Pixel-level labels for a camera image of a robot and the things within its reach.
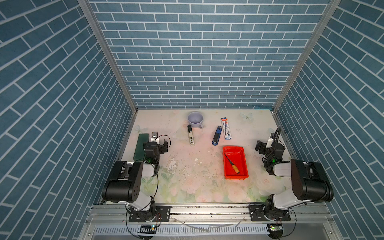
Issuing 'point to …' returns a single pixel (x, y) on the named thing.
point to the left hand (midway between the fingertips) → (157, 139)
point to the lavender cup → (195, 119)
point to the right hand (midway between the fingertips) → (266, 140)
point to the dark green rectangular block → (139, 153)
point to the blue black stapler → (216, 139)
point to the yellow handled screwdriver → (234, 167)
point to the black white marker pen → (190, 134)
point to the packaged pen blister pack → (226, 128)
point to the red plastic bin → (236, 155)
